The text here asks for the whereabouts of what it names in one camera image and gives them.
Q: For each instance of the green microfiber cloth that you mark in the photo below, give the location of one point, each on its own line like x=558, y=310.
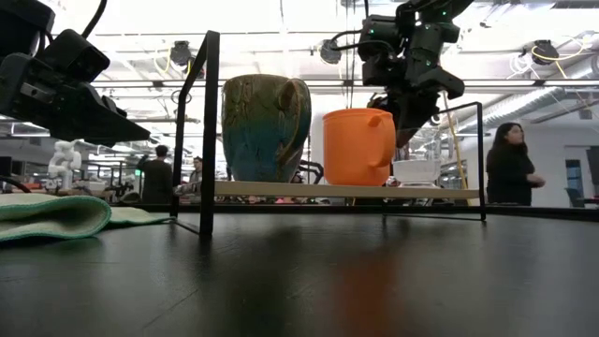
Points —
x=47, y=217

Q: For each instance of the orange plastic mug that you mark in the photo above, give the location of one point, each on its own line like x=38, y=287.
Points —
x=355, y=150

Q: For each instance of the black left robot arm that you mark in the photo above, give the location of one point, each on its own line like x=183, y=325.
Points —
x=23, y=23

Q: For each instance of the teal glazed ceramic mug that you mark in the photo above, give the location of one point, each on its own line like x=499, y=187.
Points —
x=257, y=140

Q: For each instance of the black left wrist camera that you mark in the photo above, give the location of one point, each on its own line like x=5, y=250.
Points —
x=75, y=56

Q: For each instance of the white robot figure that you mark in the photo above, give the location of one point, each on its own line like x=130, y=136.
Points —
x=64, y=164

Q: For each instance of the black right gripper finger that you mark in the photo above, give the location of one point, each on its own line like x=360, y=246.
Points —
x=384, y=104
x=414, y=117

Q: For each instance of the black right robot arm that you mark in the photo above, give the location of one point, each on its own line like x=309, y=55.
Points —
x=435, y=11

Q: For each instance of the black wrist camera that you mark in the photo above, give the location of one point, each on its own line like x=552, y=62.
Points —
x=75, y=56
x=379, y=51

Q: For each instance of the person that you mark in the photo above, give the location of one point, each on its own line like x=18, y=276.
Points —
x=157, y=178
x=196, y=171
x=510, y=173

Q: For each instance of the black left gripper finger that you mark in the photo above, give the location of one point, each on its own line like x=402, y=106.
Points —
x=107, y=126

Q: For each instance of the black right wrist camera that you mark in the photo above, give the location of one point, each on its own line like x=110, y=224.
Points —
x=379, y=51

